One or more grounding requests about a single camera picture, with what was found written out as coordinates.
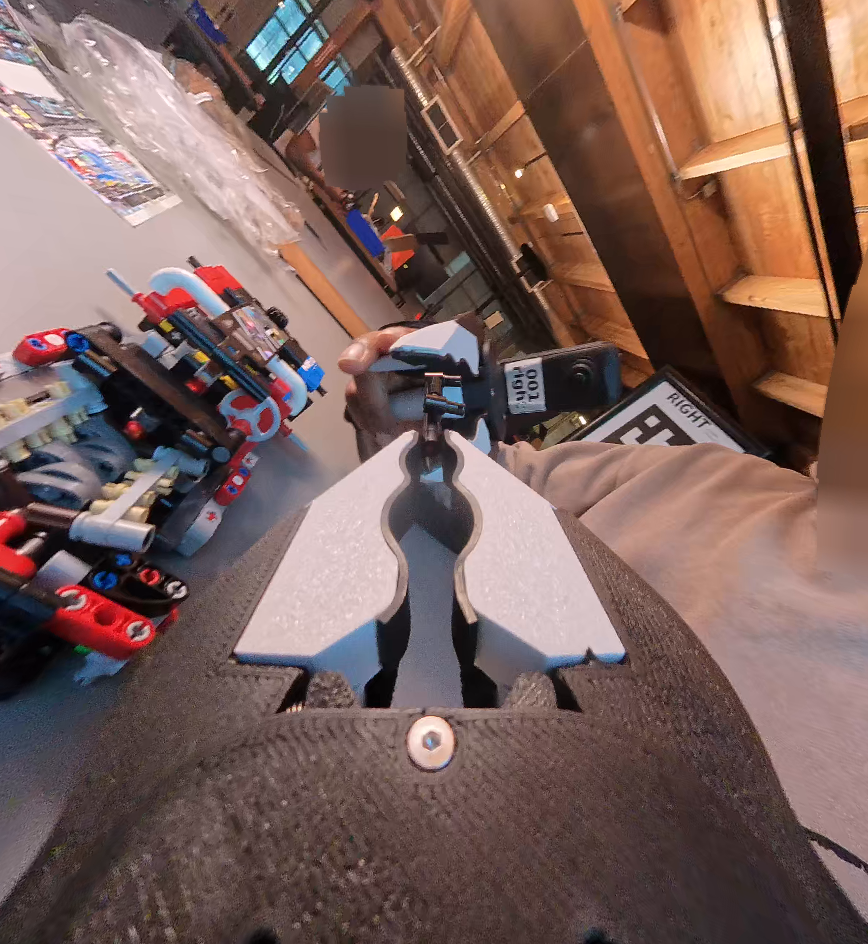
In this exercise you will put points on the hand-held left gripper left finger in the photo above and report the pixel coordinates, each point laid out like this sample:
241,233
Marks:
323,582

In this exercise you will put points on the clear plastic bags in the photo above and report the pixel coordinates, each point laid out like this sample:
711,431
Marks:
183,133

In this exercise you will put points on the partly built lego car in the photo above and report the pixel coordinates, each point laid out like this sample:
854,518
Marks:
109,442

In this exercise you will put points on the silver ventilation duct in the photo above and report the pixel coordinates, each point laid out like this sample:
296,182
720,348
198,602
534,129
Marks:
470,177

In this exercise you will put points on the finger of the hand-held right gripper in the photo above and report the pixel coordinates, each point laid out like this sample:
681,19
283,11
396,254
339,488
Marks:
434,339
480,436

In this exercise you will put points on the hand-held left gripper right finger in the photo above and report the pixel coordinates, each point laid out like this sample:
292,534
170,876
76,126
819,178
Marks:
537,582

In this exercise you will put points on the person's torso beige hoodie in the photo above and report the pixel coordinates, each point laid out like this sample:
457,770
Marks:
773,664

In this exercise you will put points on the large paned window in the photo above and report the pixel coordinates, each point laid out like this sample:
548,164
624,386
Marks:
293,44

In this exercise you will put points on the holographic sticker sheet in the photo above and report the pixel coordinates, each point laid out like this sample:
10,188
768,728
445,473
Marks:
72,133

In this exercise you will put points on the framed white sign black code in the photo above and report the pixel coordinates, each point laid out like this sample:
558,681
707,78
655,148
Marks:
662,420

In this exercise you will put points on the person's right forearm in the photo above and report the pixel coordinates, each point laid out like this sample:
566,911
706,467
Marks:
625,472

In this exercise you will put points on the blue storage bin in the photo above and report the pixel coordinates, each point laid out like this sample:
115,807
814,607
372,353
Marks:
366,230

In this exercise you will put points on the black lego subassembly red pin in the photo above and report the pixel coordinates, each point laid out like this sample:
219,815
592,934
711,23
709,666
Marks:
441,402

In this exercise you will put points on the person's right hand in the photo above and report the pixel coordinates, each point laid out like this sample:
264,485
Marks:
367,405

